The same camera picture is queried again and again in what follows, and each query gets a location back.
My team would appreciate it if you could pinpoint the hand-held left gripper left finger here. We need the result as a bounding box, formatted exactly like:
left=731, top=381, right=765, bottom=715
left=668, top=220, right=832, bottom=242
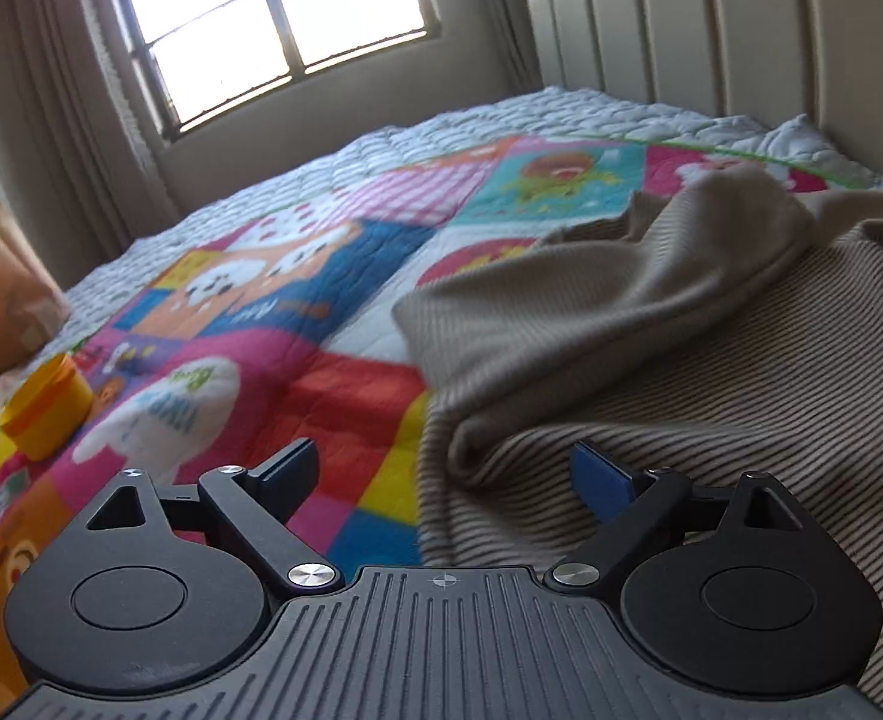
left=85, top=437, right=341, bottom=593

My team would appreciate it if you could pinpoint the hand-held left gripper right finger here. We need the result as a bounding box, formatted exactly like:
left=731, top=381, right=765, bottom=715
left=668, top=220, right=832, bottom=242
left=545, top=441, right=804, bottom=597

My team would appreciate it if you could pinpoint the brown striped knit garment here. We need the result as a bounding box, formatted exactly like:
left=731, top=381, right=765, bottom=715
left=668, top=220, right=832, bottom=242
left=392, top=163, right=883, bottom=715

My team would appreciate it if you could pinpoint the colourful printed blanket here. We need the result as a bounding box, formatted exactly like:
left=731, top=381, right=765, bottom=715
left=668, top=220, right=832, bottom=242
left=0, top=133, right=883, bottom=720

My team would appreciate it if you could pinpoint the yellow round tub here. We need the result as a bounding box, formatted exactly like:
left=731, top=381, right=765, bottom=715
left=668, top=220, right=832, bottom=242
left=0, top=355, right=95, bottom=460

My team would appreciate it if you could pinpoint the brown paper bag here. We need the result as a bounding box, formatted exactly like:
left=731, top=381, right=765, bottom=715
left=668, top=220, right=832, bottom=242
left=0, top=199, right=72, bottom=383

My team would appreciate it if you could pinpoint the beige curtain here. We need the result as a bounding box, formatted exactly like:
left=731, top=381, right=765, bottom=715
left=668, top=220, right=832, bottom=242
left=0, top=0, right=182, bottom=293

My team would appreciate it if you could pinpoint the barred window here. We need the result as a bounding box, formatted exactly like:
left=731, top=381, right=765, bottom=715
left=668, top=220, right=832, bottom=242
left=100, top=0, right=443, bottom=142

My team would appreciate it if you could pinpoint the beige padded headboard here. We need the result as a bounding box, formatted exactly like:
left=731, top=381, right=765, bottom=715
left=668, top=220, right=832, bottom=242
left=525, top=0, right=883, bottom=182

